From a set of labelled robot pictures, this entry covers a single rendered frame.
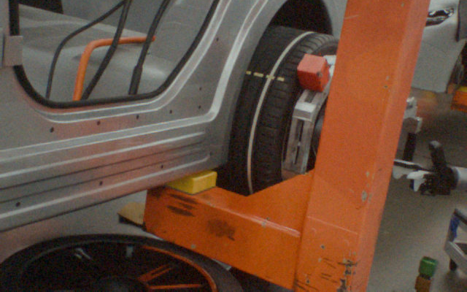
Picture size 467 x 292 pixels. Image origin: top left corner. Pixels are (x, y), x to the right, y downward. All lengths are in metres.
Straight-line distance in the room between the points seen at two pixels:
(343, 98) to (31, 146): 0.76
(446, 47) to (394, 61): 3.28
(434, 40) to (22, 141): 3.77
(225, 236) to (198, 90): 0.43
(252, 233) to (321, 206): 0.23
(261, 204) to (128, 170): 0.41
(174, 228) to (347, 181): 0.58
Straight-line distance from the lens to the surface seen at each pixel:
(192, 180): 1.98
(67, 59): 2.16
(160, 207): 2.05
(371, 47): 1.69
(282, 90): 2.07
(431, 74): 4.94
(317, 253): 1.82
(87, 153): 1.55
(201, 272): 1.94
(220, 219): 1.94
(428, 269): 1.94
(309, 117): 2.06
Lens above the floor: 1.32
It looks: 13 degrees down
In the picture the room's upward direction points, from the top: 9 degrees clockwise
